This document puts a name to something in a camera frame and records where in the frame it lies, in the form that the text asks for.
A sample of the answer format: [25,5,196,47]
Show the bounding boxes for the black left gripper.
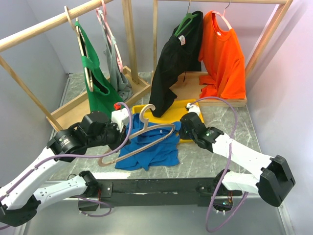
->
[87,118,131,152]

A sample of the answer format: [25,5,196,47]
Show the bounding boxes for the blue tank top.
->
[115,122,181,171]

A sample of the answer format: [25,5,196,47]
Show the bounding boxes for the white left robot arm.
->
[0,108,132,227]

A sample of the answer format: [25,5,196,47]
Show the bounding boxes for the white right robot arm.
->
[179,112,295,207]

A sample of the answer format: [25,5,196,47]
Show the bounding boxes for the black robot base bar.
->
[82,177,218,207]

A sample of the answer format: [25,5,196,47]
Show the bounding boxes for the green tank top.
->
[75,21,123,117]

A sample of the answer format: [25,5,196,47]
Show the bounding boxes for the grey tank top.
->
[101,22,133,101]

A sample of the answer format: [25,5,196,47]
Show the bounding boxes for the beige hanger with green top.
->
[64,6,93,92]

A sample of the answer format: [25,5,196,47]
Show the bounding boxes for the green plastic hanger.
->
[174,1,198,37]

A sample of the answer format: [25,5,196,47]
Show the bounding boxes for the pink hanger with orange shirt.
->
[212,0,232,30]

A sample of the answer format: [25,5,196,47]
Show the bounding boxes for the pink plastic hanger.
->
[96,0,123,72]

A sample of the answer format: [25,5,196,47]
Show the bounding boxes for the yellow plastic tray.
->
[132,99,204,143]

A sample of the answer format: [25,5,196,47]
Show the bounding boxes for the left wooden clothes rack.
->
[0,0,151,131]

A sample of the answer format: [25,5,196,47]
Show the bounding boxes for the wooden clothes rack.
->
[152,0,294,108]
[0,0,151,131]

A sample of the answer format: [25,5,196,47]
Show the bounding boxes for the right wooden clothes rack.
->
[152,0,294,108]

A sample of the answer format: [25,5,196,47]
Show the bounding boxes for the black t-shirt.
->
[149,11,203,118]

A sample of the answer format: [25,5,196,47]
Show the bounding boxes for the orange t-shirt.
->
[198,11,246,99]

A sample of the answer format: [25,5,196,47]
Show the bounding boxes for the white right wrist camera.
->
[186,103,201,116]

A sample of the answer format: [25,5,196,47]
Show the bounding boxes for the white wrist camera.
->
[186,103,201,116]
[111,102,131,132]

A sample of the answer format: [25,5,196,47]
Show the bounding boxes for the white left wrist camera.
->
[111,102,131,132]

